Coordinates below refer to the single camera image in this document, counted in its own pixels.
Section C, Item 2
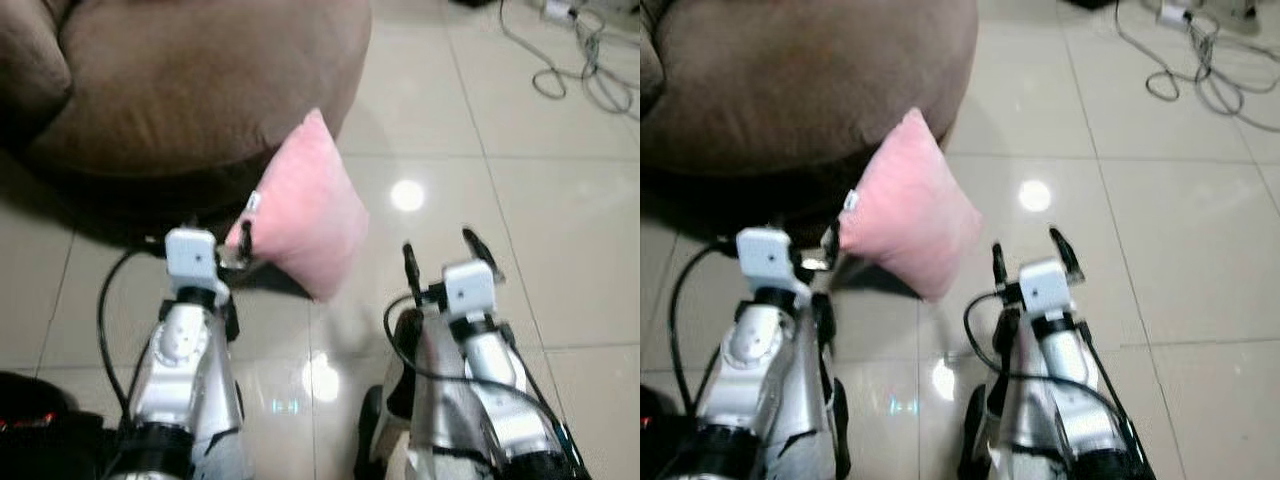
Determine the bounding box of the pink pillow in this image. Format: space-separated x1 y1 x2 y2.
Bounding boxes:
838 108 986 303
225 108 371 303

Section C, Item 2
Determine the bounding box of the brown round sofa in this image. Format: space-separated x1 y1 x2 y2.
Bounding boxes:
0 0 373 246
640 0 979 246

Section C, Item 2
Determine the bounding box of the robot right leg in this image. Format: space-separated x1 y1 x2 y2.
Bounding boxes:
355 308 471 480
957 308 1051 480

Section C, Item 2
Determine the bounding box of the robot leg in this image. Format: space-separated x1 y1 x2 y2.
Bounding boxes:
785 295 851 480
200 298 251 480
957 308 1051 480
355 308 471 480

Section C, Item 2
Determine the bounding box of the robot left leg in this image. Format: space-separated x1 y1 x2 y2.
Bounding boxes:
200 298 251 480
785 295 851 480

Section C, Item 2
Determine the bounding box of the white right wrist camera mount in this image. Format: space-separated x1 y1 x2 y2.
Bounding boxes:
1018 258 1076 321
440 260 498 321

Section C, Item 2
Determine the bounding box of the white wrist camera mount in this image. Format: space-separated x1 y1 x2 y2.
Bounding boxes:
165 228 233 306
1018 258 1076 321
737 227 811 306
440 260 498 321

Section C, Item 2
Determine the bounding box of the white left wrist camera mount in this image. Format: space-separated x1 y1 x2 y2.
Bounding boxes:
165 228 233 306
737 227 811 306

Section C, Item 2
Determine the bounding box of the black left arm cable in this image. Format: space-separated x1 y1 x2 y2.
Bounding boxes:
668 245 741 386
97 248 167 411

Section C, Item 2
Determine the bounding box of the grey tangled floor cable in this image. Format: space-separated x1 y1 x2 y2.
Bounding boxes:
497 0 641 121
1115 0 1280 131

